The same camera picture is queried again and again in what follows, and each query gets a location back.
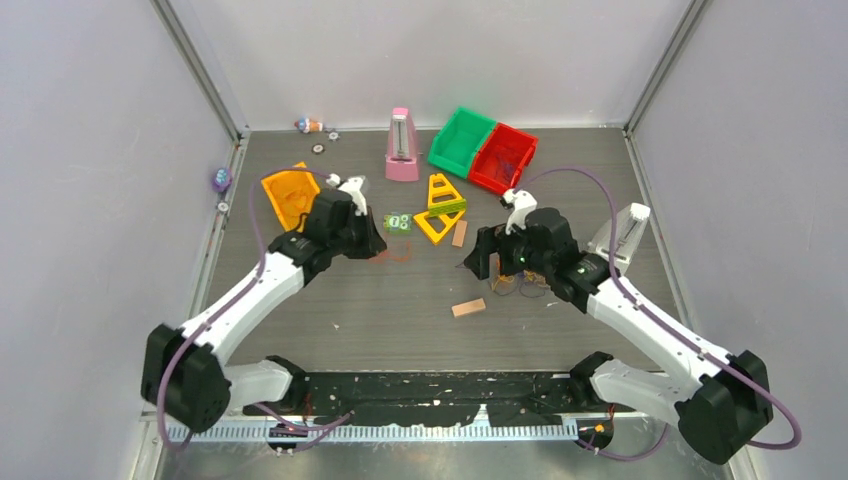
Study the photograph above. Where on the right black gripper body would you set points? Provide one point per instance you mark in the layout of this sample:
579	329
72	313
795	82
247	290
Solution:
515	253

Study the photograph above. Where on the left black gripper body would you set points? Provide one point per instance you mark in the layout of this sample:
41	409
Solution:
356	239

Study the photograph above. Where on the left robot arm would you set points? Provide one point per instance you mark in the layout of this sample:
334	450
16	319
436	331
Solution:
186	372

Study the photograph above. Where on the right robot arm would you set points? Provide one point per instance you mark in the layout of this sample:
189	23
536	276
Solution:
713	398

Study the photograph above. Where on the yellow plastic bin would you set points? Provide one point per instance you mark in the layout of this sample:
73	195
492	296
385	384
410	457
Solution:
291	195

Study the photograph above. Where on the green owl toy block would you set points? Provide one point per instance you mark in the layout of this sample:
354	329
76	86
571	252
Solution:
398	223

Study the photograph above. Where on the white metronome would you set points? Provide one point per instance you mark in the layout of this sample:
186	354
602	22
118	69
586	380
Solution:
620	244

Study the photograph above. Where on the flat yellow triangle block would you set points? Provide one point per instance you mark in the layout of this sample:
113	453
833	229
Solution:
437	228

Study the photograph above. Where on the small wooden block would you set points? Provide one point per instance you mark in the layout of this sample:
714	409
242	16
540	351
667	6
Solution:
459	234

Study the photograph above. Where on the wooden block near centre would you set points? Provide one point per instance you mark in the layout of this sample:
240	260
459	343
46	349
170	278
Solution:
468	308

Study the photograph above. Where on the pink metronome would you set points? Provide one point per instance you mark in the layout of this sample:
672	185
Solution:
401	159

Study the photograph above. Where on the red plastic bin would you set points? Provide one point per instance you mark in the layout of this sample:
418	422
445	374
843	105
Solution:
500	162

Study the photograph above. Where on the small clown figurine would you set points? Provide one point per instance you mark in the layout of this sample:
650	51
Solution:
308	125

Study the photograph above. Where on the upright yellow triangle block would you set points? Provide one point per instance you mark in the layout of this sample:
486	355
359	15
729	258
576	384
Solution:
443	198

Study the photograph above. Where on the purple egg toy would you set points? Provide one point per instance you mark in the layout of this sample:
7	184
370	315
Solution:
222	180

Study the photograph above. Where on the green plastic bin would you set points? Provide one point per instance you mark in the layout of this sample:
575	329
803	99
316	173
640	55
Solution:
455	147

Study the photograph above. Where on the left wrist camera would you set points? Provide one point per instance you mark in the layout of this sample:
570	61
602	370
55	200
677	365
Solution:
355	187

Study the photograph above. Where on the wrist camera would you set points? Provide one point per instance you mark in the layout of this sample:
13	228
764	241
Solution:
355	187
521	203

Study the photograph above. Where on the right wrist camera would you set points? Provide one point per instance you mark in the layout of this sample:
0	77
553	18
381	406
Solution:
521	203

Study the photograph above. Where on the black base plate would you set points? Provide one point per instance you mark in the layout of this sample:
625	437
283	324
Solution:
437	399

